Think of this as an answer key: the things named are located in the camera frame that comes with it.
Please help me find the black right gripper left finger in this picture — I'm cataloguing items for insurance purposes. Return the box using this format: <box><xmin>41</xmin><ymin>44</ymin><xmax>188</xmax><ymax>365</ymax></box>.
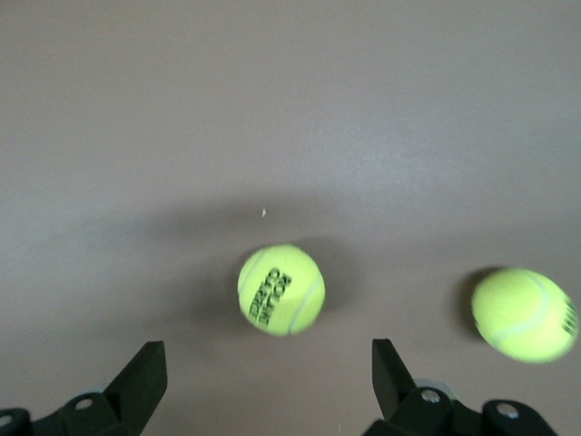
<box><xmin>0</xmin><ymin>340</ymin><xmax>168</xmax><ymax>436</ymax></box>

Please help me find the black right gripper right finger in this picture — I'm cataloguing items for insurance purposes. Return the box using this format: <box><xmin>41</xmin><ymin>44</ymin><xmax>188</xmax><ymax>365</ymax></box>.
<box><xmin>367</xmin><ymin>338</ymin><xmax>559</xmax><ymax>436</ymax></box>

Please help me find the yellow tennis ball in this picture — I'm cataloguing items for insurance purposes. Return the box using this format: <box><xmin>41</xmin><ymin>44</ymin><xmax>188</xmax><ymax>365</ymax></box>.
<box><xmin>236</xmin><ymin>243</ymin><xmax>327</xmax><ymax>337</ymax></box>
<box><xmin>470</xmin><ymin>267</ymin><xmax>580</xmax><ymax>364</ymax></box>

